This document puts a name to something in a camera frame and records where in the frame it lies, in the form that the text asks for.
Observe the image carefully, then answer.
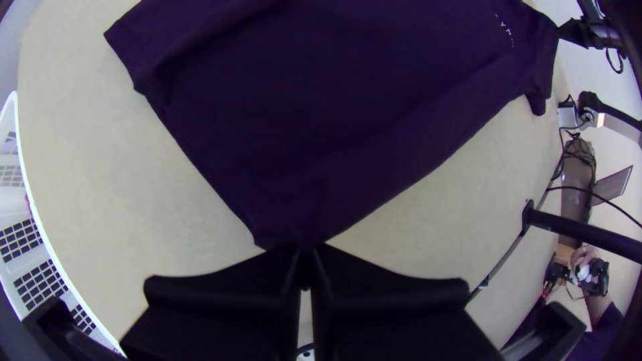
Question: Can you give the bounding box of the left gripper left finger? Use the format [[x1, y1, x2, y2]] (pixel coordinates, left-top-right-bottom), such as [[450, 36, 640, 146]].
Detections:
[[119, 244, 302, 361]]

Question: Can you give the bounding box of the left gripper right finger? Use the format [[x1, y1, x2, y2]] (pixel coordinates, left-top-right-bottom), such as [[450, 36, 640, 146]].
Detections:
[[310, 244, 504, 361]]

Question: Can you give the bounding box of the dark t-shirt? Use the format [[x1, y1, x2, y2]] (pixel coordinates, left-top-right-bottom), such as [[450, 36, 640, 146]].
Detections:
[[104, 0, 560, 251]]

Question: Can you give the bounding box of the person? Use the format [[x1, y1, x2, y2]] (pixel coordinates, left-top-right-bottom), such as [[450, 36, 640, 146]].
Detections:
[[565, 244, 628, 361]]

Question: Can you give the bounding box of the white laundry basket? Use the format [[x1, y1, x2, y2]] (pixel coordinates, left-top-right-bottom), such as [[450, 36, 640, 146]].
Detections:
[[0, 90, 124, 357]]

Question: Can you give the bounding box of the black camera pole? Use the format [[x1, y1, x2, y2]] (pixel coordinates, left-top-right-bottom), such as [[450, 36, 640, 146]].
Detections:
[[520, 199, 642, 265]]

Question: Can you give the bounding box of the black cable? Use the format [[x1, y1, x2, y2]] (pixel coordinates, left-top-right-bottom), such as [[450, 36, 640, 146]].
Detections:
[[545, 185, 642, 227], [605, 47, 627, 75]]

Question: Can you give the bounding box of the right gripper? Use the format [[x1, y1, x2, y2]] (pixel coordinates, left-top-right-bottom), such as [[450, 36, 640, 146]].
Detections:
[[555, 17, 588, 46]]

